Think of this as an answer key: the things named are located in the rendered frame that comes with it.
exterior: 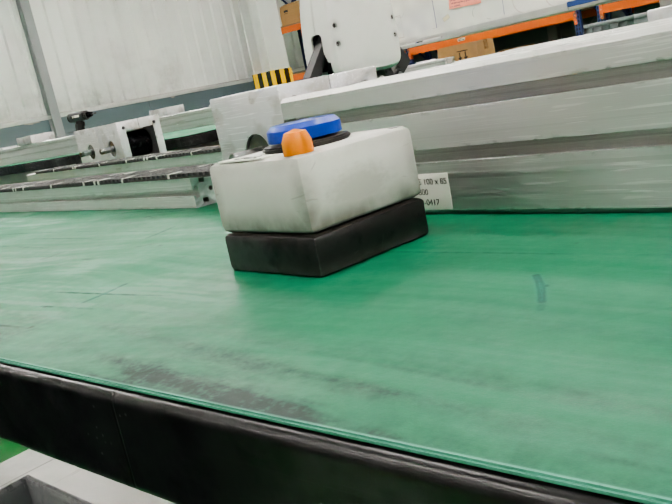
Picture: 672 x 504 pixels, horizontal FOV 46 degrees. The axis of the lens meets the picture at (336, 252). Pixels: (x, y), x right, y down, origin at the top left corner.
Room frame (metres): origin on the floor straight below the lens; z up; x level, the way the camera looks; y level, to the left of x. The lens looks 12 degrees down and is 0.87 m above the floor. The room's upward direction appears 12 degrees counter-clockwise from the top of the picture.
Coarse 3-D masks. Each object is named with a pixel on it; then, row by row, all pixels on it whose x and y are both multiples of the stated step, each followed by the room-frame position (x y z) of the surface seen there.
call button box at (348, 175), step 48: (336, 144) 0.39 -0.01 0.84; (384, 144) 0.40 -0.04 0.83; (240, 192) 0.41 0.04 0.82; (288, 192) 0.37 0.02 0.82; (336, 192) 0.38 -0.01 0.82; (384, 192) 0.40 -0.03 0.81; (240, 240) 0.41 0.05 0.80; (288, 240) 0.38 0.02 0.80; (336, 240) 0.37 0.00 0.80; (384, 240) 0.39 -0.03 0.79
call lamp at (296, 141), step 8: (288, 136) 0.37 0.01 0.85; (296, 136) 0.37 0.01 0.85; (304, 136) 0.37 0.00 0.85; (288, 144) 0.37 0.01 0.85; (296, 144) 0.37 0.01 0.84; (304, 144) 0.37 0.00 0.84; (312, 144) 0.38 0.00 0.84; (288, 152) 0.37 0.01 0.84; (296, 152) 0.37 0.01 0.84; (304, 152) 0.37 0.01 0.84
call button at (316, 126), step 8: (296, 120) 0.42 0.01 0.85; (304, 120) 0.41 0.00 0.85; (312, 120) 0.40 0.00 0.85; (320, 120) 0.40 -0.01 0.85; (328, 120) 0.41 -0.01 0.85; (336, 120) 0.41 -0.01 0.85; (272, 128) 0.41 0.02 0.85; (280, 128) 0.41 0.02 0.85; (288, 128) 0.40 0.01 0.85; (296, 128) 0.40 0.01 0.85; (304, 128) 0.40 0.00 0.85; (312, 128) 0.40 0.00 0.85; (320, 128) 0.40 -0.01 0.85; (328, 128) 0.41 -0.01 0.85; (336, 128) 0.41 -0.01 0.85; (272, 136) 0.41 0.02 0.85; (280, 136) 0.41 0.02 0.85; (312, 136) 0.40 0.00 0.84; (320, 136) 0.41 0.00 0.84; (272, 144) 0.41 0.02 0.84
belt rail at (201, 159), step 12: (192, 156) 1.10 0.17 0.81; (204, 156) 1.07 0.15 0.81; (216, 156) 1.05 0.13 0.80; (84, 168) 1.38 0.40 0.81; (96, 168) 1.34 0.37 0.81; (108, 168) 1.31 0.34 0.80; (120, 168) 1.27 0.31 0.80; (132, 168) 1.24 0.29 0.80; (144, 168) 1.21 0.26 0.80; (156, 168) 1.20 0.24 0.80; (36, 180) 1.58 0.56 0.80
